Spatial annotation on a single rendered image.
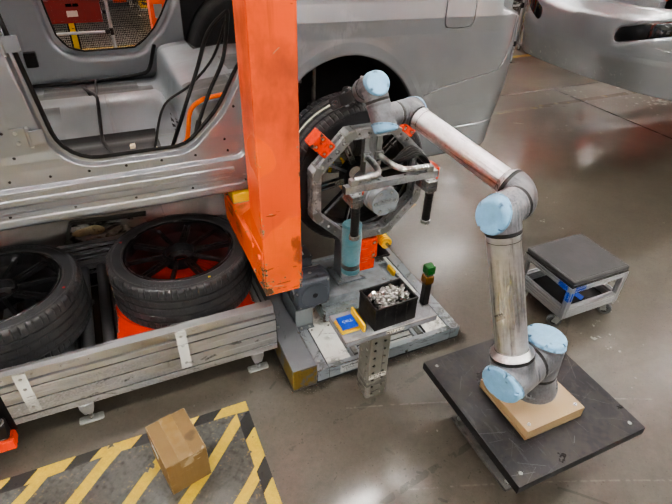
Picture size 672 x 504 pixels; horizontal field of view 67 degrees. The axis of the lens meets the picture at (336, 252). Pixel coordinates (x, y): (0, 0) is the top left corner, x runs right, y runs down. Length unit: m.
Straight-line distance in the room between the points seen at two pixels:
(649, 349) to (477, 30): 1.85
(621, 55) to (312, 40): 2.60
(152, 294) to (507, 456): 1.53
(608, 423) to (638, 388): 0.67
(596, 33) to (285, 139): 3.05
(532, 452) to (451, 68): 1.76
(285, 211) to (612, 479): 1.69
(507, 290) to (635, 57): 2.84
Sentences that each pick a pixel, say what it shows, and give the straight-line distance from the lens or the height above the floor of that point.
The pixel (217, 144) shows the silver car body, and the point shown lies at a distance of 2.34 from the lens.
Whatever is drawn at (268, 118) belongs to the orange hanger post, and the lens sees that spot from 1.75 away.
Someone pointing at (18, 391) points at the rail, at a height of 0.30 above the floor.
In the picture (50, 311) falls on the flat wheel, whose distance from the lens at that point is 2.35.
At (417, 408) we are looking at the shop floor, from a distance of 2.43.
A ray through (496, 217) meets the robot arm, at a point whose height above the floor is 1.12.
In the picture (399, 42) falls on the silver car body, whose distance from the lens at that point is 2.50.
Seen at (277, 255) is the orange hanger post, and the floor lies 0.72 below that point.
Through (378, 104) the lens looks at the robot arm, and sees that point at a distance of 1.88.
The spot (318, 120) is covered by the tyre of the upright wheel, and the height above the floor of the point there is 1.12.
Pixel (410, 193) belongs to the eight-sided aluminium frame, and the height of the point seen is 0.76.
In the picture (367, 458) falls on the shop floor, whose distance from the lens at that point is 2.26.
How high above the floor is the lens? 1.90
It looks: 36 degrees down
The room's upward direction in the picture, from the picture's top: 2 degrees clockwise
